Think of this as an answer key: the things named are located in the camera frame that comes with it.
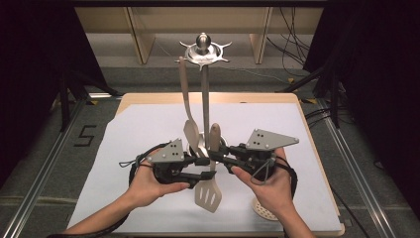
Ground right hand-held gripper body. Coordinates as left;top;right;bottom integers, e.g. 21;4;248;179
235;128;300;182

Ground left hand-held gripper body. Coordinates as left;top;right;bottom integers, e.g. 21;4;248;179
147;138;196;185

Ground beige slotted turner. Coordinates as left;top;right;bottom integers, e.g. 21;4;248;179
193;122;223;214

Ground beige perforated skimmer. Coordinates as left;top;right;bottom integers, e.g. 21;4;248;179
252;197;280;222

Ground steel utensil rack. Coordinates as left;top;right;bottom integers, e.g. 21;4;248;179
174;32;234;161

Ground beige spoon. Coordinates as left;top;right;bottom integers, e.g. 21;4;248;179
177;57;203;159

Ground person's left hand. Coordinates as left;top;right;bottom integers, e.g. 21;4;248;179
127;148;192;209

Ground person's right hand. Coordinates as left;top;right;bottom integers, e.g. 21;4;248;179
230;147;295;217

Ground white table sheet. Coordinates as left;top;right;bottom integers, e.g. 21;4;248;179
65;102;343;233

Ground black stand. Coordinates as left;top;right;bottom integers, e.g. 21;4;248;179
276;65;341;129
58;70;120;133

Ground wooden shelf unit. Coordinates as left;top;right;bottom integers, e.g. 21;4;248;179
74;7;325;65

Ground black curtain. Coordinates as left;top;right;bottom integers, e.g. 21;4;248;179
0;0;112;189
303;0;420;216

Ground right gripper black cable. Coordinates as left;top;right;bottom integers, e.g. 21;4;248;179
273;155;370;238

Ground black floor cables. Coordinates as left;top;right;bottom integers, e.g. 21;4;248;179
305;107;331;129

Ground metal floor rail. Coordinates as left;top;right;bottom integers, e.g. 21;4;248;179
1;98;87;238
316;98;397;238

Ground black cables bundle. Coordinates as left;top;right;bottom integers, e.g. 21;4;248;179
266;7;315;67

